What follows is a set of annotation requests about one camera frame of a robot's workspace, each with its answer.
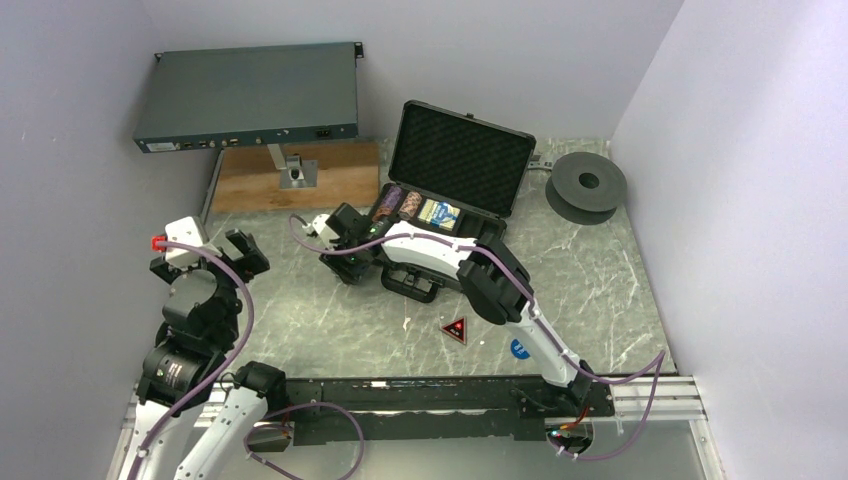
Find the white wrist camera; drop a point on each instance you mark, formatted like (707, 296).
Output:
(319, 228)
(185, 231)

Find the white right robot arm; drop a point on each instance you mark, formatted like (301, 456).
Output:
(494, 282)

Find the blue card deck box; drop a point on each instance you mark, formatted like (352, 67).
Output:
(439, 214)

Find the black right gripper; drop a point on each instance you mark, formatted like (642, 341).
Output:
(347, 273)

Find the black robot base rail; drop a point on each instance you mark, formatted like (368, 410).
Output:
(317, 411)

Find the grey filament spool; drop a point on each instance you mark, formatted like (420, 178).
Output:
(585, 188)

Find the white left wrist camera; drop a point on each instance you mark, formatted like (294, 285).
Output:
(185, 231)

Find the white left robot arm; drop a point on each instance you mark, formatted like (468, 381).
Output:
(194, 345)

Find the wooden board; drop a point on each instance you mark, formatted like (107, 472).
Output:
(348, 172)

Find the grey metal stand bracket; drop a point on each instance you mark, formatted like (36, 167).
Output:
(295, 172)

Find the purple chip stack in case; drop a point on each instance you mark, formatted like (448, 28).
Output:
(392, 197)

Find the black poker set case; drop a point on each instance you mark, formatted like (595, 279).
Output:
(471, 164)

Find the blue big blind button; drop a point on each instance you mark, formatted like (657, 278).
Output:
(518, 350)

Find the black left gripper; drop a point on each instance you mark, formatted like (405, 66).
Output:
(252, 261)

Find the orange black chip stack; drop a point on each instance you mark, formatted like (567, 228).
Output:
(381, 213)

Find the grey network switch box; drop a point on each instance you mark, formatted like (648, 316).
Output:
(234, 97)

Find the red handled clamp tool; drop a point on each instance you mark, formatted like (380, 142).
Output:
(538, 163)

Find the red triangular dealer button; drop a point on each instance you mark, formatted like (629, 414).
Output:
(456, 330)

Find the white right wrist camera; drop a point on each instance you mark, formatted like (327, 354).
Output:
(319, 228)

